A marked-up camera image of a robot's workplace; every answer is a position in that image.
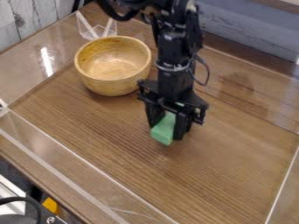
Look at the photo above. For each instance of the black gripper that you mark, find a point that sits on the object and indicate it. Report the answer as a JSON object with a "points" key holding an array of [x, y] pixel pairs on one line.
{"points": [[170, 94]]}

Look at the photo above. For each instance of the green rectangular block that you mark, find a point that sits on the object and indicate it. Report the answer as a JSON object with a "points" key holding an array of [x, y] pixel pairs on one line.
{"points": [[162, 132]]}

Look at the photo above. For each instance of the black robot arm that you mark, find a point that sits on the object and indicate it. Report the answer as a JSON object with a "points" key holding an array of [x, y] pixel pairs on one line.
{"points": [[175, 22]]}

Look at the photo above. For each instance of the brown wooden bowl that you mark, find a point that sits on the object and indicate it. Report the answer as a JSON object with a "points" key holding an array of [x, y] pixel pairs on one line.
{"points": [[111, 64]]}

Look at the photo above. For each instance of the clear acrylic tray wall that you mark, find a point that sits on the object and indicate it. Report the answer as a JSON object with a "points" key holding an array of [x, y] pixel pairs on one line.
{"points": [[98, 199]]}

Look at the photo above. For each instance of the clear acrylic corner bracket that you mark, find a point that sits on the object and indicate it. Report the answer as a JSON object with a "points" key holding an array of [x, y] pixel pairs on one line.
{"points": [[95, 32]]}

